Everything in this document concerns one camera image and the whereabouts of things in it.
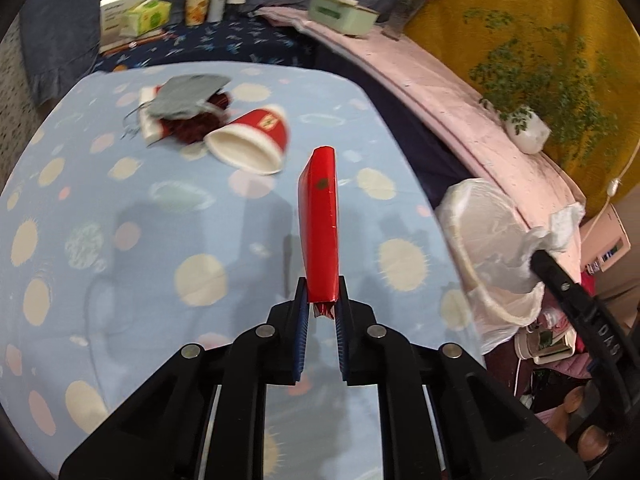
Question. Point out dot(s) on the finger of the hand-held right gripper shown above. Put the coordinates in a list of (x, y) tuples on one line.
[(555, 271)]

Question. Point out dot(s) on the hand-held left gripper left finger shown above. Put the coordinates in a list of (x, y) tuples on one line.
[(300, 330)]

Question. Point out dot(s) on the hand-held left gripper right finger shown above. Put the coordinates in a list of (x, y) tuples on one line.
[(342, 340)]

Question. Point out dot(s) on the white tissue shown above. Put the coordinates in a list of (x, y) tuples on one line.
[(565, 227)]

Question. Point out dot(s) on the bin with white bag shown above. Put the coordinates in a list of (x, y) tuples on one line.
[(480, 230)]

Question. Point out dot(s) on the red foil packet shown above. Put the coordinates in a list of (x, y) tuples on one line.
[(320, 220)]

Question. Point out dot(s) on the person's right hand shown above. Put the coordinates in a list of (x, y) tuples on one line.
[(580, 402)]

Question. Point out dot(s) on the red cloth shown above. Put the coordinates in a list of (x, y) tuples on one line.
[(587, 286)]

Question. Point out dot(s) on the pink plastic bag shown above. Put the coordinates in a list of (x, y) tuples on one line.
[(552, 317)]

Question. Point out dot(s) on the pink quilted garment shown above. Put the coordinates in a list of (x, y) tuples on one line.
[(562, 372)]

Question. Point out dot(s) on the pink and white appliance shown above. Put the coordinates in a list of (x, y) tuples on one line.
[(607, 237)]

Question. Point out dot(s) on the green plant in white pot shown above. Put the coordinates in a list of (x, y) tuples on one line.
[(527, 130)]

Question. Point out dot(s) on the blue planet print blanket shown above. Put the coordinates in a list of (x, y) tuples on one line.
[(150, 240)]

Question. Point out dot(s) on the dark purple cloth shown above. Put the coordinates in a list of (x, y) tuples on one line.
[(415, 145)]

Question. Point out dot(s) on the red paper cup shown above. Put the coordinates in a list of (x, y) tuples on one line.
[(260, 127)]

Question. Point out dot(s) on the dark red fuzzy ball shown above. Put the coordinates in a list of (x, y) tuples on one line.
[(197, 129)]

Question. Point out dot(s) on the small white red box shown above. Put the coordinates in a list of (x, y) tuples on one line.
[(149, 129)]

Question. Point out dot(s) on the grey face mask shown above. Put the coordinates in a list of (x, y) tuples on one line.
[(185, 95)]

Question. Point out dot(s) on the glass vase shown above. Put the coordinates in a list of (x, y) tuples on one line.
[(398, 22)]

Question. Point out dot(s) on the navy floral cloth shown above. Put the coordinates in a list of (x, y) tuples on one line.
[(225, 45)]

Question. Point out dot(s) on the pale green tissue box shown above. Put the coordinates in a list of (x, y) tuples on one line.
[(340, 12)]

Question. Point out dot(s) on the yellow printed cup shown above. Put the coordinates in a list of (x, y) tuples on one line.
[(196, 9)]

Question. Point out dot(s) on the white slim bottle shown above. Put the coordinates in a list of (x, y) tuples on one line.
[(217, 0)]

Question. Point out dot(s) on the green tissue pack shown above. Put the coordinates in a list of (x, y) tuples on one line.
[(147, 17)]

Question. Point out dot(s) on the white card box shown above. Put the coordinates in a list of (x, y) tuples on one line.
[(112, 15)]

